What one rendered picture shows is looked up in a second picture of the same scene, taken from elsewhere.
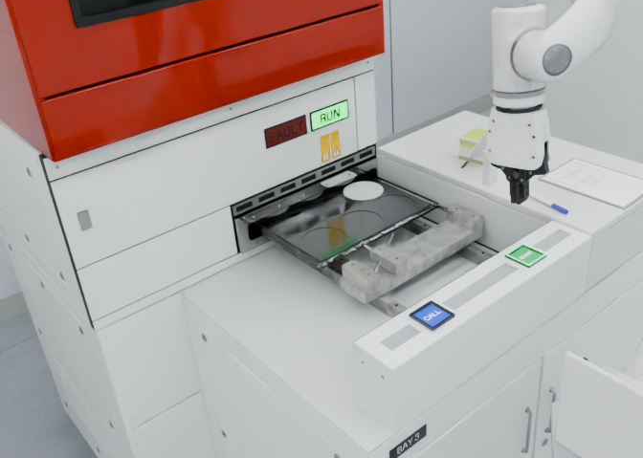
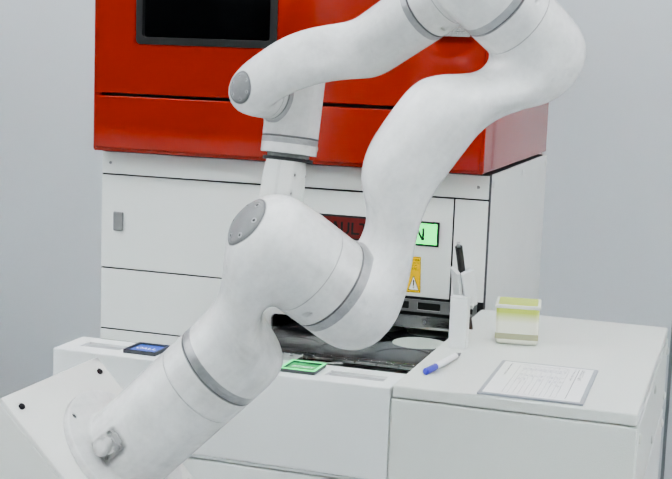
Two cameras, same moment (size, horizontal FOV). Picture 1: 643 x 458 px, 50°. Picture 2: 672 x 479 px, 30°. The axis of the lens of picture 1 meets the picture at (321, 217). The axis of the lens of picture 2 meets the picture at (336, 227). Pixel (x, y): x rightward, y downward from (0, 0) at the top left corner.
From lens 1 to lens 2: 1.93 m
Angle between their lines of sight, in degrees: 56
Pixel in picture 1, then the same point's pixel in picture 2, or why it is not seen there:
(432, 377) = not seen: hidden behind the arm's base
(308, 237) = (287, 338)
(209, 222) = not seen: hidden behind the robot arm
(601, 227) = (414, 387)
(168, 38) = (211, 75)
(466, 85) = not seen: outside the picture
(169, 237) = (189, 282)
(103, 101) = (142, 112)
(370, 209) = (377, 349)
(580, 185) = (512, 374)
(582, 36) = (260, 67)
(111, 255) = (133, 270)
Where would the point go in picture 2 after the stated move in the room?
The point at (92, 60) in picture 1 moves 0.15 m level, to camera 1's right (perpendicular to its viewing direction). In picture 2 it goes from (142, 73) to (177, 76)
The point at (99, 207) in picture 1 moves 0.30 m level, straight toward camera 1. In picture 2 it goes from (133, 215) to (20, 228)
